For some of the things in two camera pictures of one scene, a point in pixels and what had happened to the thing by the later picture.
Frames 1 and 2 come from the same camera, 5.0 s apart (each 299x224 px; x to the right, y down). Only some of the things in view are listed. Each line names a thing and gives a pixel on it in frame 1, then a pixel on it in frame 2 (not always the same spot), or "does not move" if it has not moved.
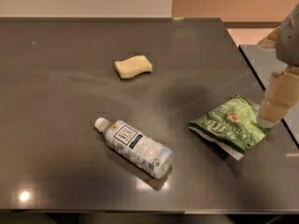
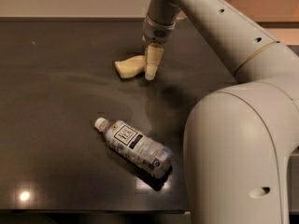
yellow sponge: [133, 66] does not move
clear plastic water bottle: [136, 147] does not move
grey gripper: [289, 42] → [158, 34]
